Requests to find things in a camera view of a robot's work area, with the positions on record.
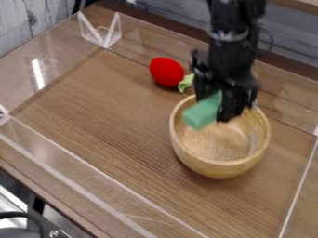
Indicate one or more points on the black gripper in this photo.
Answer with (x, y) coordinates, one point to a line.
(221, 70)

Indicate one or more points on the green rectangular block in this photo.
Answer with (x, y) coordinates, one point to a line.
(203, 112)

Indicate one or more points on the brown wooden bowl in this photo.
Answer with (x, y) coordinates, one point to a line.
(224, 149)

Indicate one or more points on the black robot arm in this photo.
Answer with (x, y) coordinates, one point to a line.
(235, 15)

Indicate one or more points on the red plush strawberry toy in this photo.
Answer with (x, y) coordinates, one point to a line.
(168, 74)

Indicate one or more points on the clear acrylic corner bracket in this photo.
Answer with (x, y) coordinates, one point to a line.
(100, 36)

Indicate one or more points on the black table leg mount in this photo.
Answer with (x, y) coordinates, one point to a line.
(34, 209)

